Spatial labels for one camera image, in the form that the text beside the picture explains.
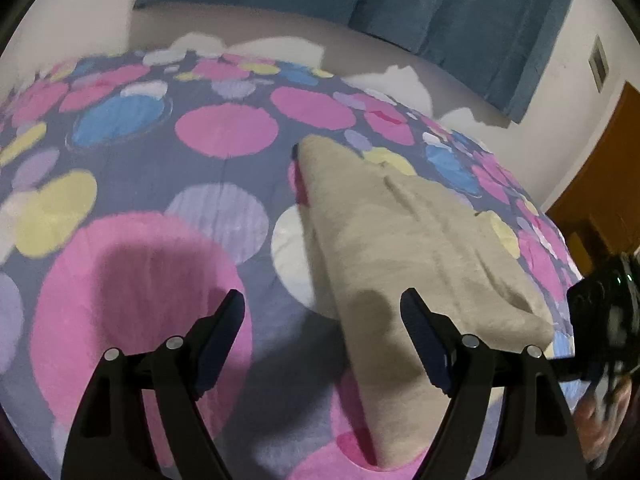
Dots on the brown wooden door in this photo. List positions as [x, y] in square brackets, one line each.
[600, 185]

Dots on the wall switch plate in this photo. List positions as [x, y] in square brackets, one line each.
[598, 64]

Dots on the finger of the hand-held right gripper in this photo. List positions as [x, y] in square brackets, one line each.
[567, 369]

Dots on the dotted colourful blanket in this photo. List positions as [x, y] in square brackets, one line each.
[150, 210]

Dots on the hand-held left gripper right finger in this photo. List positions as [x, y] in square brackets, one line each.
[425, 340]

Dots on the teal curtain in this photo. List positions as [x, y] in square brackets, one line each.
[450, 20]

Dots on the beige floral sweater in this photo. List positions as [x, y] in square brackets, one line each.
[400, 240]

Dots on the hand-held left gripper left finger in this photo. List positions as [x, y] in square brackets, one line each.
[220, 342]

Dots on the person's right hand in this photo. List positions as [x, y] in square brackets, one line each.
[597, 417]

